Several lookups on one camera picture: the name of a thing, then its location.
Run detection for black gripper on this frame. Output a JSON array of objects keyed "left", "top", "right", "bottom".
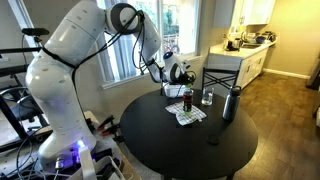
[{"left": 176, "top": 68, "right": 198, "bottom": 90}]

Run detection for clear cylindrical ball container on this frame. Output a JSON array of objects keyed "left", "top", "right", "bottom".
[{"left": 182, "top": 87, "right": 195, "bottom": 113}]

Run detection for clear drinking glass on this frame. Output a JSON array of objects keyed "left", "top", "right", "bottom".
[{"left": 201, "top": 86, "right": 215, "bottom": 107}]

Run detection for checkered white cloth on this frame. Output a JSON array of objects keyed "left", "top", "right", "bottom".
[{"left": 164, "top": 101, "right": 208, "bottom": 127}]

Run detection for black metal chair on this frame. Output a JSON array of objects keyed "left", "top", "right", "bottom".
[{"left": 201, "top": 66, "right": 241, "bottom": 98}]

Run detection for grey metal water bottle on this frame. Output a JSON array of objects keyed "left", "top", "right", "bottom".
[{"left": 222, "top": 85, "right": 242, "bottom": 122}]

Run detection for black countertop appliance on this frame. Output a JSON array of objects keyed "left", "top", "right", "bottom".
[{"left": 224, "top": 33, "right": 244, "bottom": 53}]

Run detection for white kitchen counter cabinet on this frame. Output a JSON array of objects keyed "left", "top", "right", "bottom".
[{"left": 206, "top": 39, "right": 278, "bottom": 91}]

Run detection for white framed window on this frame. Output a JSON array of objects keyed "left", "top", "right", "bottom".
[{"left": 96, "top": 0, "right": 204, "bottom": 90}]

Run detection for orange black clamp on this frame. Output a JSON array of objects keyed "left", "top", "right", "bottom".
[
  {"left": 97, "top": 114, "right": 116, "bottom": 131},
  {"left": 101, "top": 123, "right": 122, "bottom": 138}
]

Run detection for dark countertop pots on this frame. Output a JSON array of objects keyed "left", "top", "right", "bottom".
[{"left": 254, "top": 31, "right": 278, "bottom": 45}]

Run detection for cluttered robot mounting cart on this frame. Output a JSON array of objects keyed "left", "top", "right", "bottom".
[{"left": 0, "top": 110, "right": 141, "bottom": 180}]

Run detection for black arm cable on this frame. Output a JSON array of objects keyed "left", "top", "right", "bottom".
[{"left": 39, "top": 9, "right": 198, "bottom": 101}]

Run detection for white wall cabinets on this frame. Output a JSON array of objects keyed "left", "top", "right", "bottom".
[{"left": 213, "top": 0, "right": 277, "bottom": 29}]

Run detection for black camera on stand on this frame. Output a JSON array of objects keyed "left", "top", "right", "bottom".
[{"left": 21, "top": 27, "right": 50, "bottom": 37}]

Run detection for black metal stand frame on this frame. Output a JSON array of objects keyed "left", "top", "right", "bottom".
[{"left": 0, "top": 46, "right": 54, "bottom": 154}]

